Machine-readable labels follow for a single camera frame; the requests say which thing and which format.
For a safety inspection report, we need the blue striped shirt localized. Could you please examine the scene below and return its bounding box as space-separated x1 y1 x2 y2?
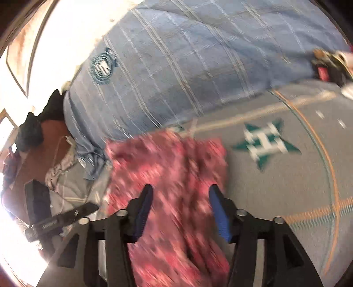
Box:
63 0 351 180

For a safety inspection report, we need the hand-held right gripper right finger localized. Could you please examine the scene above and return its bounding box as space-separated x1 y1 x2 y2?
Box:
208 184 324 287

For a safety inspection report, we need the dark blurred bundle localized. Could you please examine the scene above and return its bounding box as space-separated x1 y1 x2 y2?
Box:
311 47 353 100

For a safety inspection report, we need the grey star-print blanket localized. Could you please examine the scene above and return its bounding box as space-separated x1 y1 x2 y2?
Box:
165 80 353 280

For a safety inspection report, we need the dark cloth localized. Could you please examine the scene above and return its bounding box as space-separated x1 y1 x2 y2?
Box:
15 89 69 153

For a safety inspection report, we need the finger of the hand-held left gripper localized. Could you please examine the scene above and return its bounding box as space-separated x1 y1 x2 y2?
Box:
24 179 56 256
25 203 100 243

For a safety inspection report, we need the wooden window frame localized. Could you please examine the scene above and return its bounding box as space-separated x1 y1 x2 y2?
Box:
5 0 62 98

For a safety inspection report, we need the light grey crumpled cloth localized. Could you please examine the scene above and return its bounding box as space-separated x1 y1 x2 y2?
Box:
45 142 112 221

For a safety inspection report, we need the red floral small garment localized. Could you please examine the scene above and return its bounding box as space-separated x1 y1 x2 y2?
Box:
105 130 231 287

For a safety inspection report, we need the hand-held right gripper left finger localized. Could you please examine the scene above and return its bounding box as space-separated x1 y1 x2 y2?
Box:
37 183 154 287

